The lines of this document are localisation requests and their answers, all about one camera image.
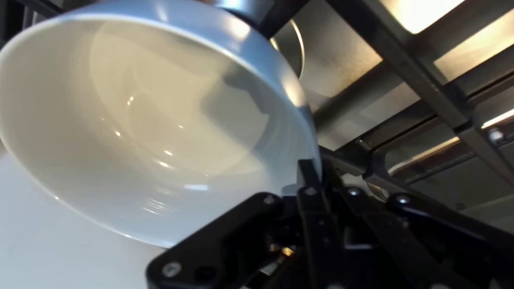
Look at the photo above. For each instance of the black cast iron stove grate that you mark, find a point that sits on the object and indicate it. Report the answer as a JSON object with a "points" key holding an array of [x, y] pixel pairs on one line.
{"points": [[415, 73]]}

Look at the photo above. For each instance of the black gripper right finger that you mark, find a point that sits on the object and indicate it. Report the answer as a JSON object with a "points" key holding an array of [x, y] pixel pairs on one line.
{"points": [[428, 246]]}

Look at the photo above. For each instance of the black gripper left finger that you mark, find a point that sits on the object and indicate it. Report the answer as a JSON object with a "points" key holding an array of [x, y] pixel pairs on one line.
{"points": [[251, 246]]}

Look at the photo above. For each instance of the white ceramic bowl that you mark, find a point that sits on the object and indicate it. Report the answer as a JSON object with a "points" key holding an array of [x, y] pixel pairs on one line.
{"points": [[134, 134]]}

